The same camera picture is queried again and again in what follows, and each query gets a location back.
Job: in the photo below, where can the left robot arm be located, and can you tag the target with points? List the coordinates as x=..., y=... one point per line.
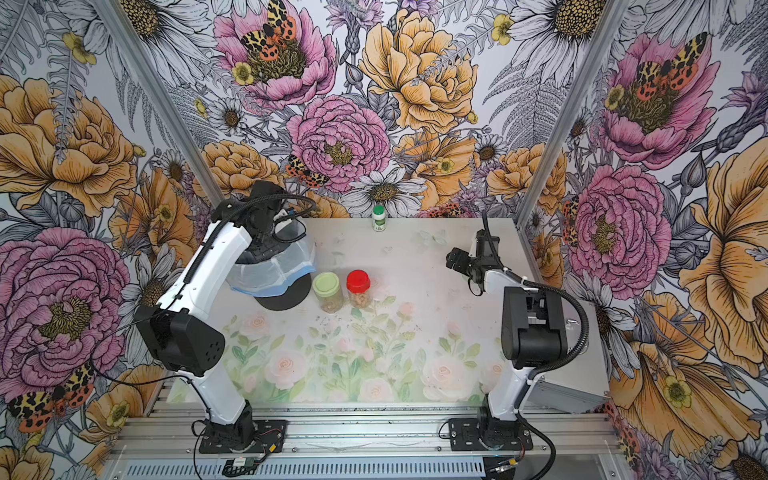
x=177, y=331

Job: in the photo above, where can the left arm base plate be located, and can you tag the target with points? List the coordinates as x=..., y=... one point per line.
x=254, y=437

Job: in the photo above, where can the silver first aid case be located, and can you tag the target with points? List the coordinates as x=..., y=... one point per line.
x=582, y=385

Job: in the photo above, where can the left green-lid peanut jar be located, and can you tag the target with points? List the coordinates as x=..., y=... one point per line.
x=327, y=289

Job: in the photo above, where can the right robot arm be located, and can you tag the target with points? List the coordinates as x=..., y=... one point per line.
x=532, y=334

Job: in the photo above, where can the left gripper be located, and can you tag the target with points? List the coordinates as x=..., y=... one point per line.
x=279, y=241

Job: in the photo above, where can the aluminium front rail frame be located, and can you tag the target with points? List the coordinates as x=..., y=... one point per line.
x=364, y=442

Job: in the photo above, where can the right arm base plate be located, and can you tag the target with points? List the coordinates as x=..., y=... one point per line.
x=488, y=434

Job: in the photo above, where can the black trash bin with liner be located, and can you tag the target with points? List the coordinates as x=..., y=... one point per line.
x=276, y=269

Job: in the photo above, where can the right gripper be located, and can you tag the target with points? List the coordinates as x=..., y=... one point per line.
x=458, y=261

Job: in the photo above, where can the small green-cap white bottle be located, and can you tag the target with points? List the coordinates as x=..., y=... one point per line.
x=379, y=218

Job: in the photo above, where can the red-lid peanut jar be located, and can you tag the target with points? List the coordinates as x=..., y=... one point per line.
x=358, y=284

